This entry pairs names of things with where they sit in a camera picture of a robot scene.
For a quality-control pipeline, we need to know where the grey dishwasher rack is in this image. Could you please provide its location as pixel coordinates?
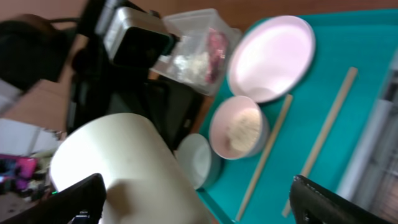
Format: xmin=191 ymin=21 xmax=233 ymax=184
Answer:
xmin=336 ymin=55 xmax=397 ymax=223

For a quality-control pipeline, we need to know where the black plastic tray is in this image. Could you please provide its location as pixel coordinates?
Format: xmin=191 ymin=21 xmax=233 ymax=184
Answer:
xmin=106 ymin=78 xmax=203 ymax=151

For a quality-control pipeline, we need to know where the red snack wrapper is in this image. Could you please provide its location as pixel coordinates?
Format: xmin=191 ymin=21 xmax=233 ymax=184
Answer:
xmin=205 ymin=28 xmax=229 ymax=83

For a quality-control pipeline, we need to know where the teal serving tray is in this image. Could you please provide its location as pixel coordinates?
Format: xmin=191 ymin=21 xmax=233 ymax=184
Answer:
xmin=198 ymin=9 xmax=397 ymax=223

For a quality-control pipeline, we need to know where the small white cup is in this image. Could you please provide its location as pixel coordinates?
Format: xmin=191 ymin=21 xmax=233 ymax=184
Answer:
xmin=50 ymin=113 xmax=211 ymax=224

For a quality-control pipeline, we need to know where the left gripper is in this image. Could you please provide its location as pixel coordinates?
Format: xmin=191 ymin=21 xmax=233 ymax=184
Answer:
xmin=66 ymin=0 xmax=149 ymax=134

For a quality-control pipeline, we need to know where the right wooden chopstick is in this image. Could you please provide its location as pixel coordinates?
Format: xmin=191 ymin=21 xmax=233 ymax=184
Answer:
xmin=281 ymin=67 xmax=359 ymax=218

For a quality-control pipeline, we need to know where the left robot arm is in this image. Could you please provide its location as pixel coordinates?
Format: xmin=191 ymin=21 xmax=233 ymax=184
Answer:
xmin=1 ymin=1 xmax=149 ymax=133

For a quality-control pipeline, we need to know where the left wooden chopstick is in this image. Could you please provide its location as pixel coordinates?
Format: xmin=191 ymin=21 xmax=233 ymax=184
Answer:
xmin=235 ymin=94 xmax=293 ymax=222

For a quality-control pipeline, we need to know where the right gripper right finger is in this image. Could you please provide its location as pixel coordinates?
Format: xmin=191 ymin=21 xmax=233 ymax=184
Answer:
xmin=289 ymin=175 xmax=388 ymax=223

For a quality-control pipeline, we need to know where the pale green shallow bowl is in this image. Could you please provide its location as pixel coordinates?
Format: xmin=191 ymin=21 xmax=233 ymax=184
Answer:
xmin=176 ymin=133 xmax=222 ymax=190

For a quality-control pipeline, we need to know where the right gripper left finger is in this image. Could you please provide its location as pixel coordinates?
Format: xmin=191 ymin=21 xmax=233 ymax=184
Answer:
xmin=3 ymin=173 xmax=106 ymax=224

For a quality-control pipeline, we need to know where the wooden chopstick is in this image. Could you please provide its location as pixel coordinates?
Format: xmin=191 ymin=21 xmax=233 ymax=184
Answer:
xmin=235 ymin=94 xmax=293 ymax=222
xmin=281 ymin=67 xmax=359 ymax=218

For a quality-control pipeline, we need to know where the clear plastic bin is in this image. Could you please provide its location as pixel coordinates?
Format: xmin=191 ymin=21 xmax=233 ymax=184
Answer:
xmin=151 ymin=9 xmax=242 ymax=96

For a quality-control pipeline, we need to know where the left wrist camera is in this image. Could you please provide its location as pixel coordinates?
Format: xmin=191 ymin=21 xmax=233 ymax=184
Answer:
xmin=103 ymin=6 xmax=180 ymax=68

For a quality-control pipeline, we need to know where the large white plate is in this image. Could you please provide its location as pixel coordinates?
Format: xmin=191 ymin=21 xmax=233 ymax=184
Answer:
xmin=227 ymin=16 xmax=316 ymax=103

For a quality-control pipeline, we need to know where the white bowl with rice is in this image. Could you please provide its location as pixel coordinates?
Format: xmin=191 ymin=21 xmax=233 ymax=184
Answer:
xmin=209 ymin=96 xmax=270 ymax=160

